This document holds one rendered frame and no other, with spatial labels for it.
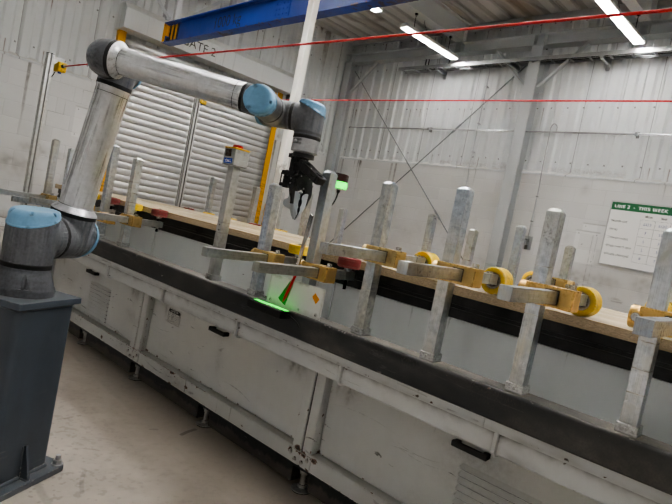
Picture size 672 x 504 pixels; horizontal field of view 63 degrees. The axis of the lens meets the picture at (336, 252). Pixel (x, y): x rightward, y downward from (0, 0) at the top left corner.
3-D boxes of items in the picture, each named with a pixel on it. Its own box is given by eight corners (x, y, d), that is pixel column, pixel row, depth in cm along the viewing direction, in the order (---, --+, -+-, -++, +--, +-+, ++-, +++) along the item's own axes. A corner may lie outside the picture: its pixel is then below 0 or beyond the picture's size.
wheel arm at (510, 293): (511, 302, 108) (515, 284, 108) (494, 298, 111) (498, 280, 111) (590, 307, 146) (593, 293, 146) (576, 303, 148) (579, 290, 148)
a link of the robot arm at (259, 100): (74, 24, 170) (278, 82, 160) (97, 38, 182) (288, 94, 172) (63, 61, 170) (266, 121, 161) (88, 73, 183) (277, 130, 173)
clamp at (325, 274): (324, 283, 175) (327, 267, 175) (295, 274, 184) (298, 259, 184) (335, 284, 179) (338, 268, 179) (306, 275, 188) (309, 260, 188)
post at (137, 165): (119, 257, 264) (137, 157, 261) (115, 255, 266) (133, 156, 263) (126, 257, 266) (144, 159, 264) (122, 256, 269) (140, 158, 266)
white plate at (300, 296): (318, 320, 175) (324, 289, 174) (265, 301, 192) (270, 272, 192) (319, 320, 175) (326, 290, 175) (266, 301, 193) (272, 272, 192)
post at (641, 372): (630, 455, 116) (683, 229, 113) (612, 448, 118) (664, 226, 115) (634, 452, 118) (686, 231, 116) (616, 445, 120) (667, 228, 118)
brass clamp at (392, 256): (392, 268, 158) (396, 250, 158) (356, 259, 167) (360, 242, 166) (404, 269, 162) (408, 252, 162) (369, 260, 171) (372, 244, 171)
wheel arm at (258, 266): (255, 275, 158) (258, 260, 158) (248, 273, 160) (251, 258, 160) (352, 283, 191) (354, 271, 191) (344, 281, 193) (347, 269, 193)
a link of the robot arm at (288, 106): (255, 90, 174) (292, 96, 172) (265, 99, 185) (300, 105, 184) (249, 119, 174) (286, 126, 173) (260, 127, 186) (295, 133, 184)
